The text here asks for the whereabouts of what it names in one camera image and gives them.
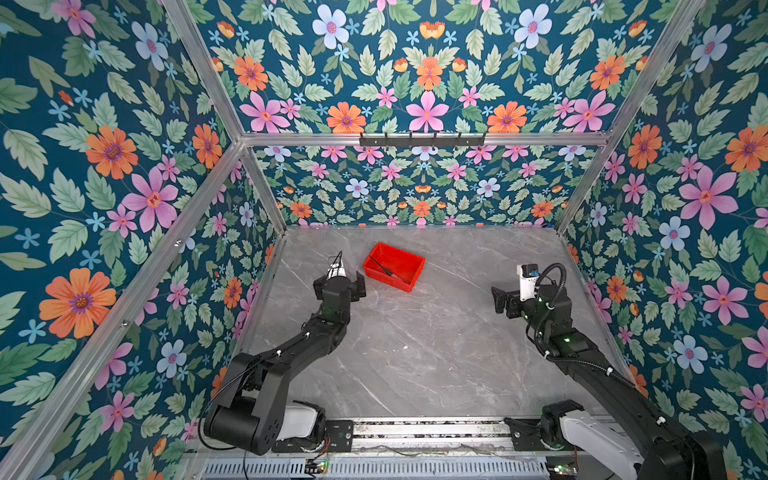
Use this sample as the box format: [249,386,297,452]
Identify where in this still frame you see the pink handled screwdriver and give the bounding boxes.
[369,257,404,281]

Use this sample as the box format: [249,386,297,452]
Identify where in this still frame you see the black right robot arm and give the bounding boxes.
[491,285,727,479]

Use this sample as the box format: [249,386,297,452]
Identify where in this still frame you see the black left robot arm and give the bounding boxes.
[202,273,366,455]

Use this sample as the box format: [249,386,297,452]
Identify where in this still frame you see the red plastic bin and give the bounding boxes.
[363,242,426,293]

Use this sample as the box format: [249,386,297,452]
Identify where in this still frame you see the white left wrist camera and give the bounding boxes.
[325,259,347,280]

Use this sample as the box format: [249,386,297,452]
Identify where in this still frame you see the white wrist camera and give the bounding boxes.
[517,263,539,301]
[325,259,347,280]

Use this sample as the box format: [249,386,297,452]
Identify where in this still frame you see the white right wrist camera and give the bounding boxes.
[517,263,539,301]

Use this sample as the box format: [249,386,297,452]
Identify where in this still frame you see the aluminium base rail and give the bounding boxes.
[185,415,685,463]

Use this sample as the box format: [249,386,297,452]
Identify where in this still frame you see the black wall hook rail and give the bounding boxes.
[358,132,486,149]

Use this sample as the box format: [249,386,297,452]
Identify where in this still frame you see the white perforated cable duct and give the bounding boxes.
[200,457,550,479]

